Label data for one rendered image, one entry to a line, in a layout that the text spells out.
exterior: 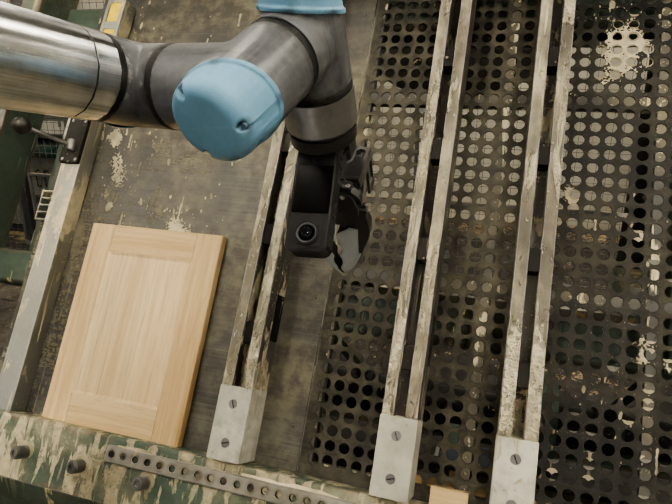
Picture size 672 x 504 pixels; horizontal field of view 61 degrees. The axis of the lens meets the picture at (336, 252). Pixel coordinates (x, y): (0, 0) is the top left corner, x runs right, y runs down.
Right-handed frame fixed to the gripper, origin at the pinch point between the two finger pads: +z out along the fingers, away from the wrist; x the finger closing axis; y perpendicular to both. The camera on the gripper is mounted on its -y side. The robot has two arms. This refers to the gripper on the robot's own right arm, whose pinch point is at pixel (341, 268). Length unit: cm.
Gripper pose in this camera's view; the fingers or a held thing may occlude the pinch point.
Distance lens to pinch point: 72.3
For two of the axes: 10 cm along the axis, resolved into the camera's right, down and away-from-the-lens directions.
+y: 2.6, -7.1, 6.6
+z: 1.3, 7.0, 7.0
